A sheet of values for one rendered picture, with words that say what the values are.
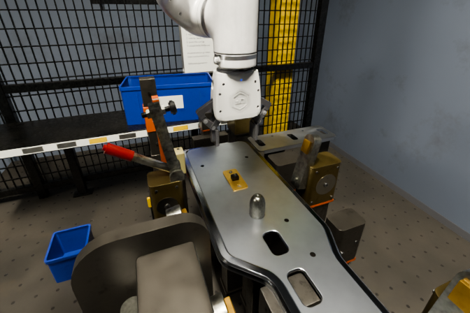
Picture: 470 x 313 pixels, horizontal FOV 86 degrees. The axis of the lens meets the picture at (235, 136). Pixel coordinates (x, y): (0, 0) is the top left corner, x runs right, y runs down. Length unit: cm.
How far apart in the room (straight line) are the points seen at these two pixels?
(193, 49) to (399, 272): 100
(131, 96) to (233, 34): 50
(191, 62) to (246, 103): 57
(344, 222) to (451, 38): 174
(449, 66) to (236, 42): 181
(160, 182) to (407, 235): 83
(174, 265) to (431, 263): 88
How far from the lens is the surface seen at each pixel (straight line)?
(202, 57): 106
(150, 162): 54
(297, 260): 48
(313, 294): 46
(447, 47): 217
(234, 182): 62
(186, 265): 23
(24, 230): 117
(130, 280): 30
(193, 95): 87
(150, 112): 49
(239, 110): 52
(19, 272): 103
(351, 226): 58
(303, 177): 63
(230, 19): 47
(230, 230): 51
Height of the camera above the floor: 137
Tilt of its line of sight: 26 degrees down
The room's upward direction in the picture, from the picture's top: straight up
